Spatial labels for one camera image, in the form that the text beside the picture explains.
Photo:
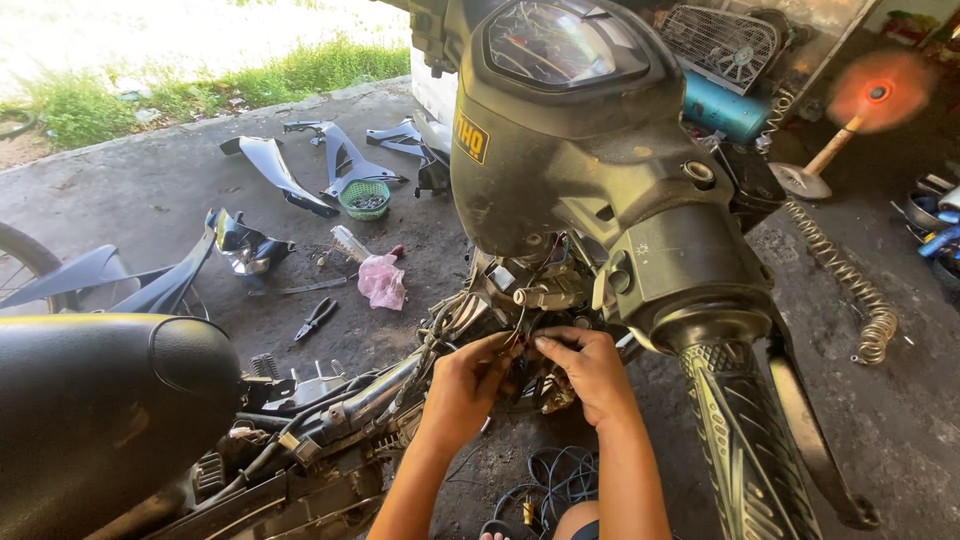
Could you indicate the stripped motorcycle frame with engine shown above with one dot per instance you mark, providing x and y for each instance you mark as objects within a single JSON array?
[{"x": 315, "y": 442}]

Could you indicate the person's leg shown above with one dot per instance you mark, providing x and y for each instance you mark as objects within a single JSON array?
[{"x": 577, "y": 521}]

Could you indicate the person's right hand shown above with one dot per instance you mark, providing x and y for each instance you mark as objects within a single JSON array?
[{"x": 596, "y": 379}]

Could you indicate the heap of bowls and bottles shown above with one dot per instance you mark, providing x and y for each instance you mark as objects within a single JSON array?
[{"x": 934, "y": 217}]

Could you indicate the large dark fairing panel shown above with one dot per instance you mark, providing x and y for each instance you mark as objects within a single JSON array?
[{"x": 97, "y": 281}]

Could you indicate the pink plastic bag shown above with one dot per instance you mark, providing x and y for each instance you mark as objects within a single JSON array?
[{"x": 381, "y": 283}]

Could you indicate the orange standing fan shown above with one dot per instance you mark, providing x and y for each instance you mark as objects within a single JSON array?
[{"x": 874, "y": 94}]

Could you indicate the black brake lever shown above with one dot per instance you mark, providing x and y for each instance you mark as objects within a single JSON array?
[{"x": 810, "y": 435}]

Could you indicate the person's left hand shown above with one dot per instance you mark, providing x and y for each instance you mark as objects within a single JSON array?
[{"x": 461, "y": 394}]

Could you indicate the curved blue-grey fairing panel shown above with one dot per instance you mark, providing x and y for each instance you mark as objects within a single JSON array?
[{"x": 274, "y": 169}]

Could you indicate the chrome headlight housing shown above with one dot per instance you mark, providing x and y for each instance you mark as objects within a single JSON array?
[{"x": 244, "y": 247}]

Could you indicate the black pliers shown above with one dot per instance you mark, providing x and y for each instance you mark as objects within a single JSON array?
[{"x": 315, "y": 319}]

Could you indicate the black motorcycle seat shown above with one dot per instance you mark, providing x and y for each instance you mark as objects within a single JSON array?
[{"x": 97, "y": 420}]

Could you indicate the blue compressor tank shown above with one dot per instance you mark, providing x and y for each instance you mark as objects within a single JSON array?
[{"x": 720, "y": 109}]

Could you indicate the black sandal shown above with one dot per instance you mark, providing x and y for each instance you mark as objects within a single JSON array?
[{"x": 496, "y": 529}]

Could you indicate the thin metal strip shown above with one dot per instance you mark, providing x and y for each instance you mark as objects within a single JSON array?
[{"x": 315, "y": 286}]

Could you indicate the small blue-grey fairing panel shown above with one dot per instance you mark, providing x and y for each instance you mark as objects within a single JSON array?
[{"x": 405, "y": 139}]

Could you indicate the green basket of screws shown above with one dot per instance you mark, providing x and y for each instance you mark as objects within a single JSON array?
[{"x": 364, "y": 201}]

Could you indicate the white body panel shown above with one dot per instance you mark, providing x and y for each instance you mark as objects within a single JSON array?
[{"x": 433, "y": 97}]

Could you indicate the clear lamp lens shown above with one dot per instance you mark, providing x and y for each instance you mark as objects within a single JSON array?
[{"x": 349, "y": 243}]

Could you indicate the forked blue-grey fairing panel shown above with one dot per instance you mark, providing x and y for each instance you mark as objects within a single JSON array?
[{"x": 345, "y": 157}]

